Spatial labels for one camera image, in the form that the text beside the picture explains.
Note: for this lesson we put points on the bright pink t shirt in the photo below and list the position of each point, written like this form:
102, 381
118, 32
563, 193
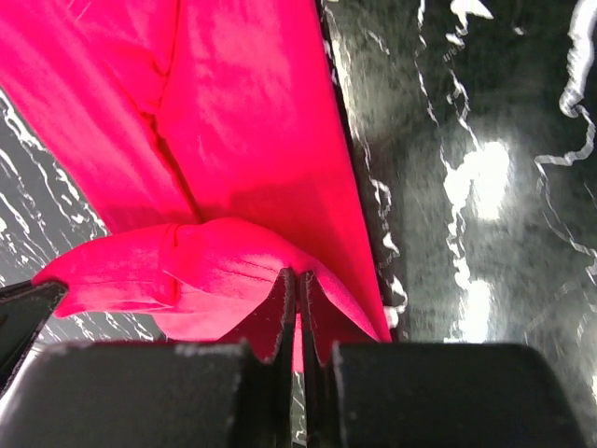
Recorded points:
207, 137

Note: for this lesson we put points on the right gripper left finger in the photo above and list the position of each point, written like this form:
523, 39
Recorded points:
233, 393

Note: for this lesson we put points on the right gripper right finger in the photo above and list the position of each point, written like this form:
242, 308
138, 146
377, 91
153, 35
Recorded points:
364, 394

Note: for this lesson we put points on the black marble pattern mat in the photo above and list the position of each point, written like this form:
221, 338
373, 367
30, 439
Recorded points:
471, 130

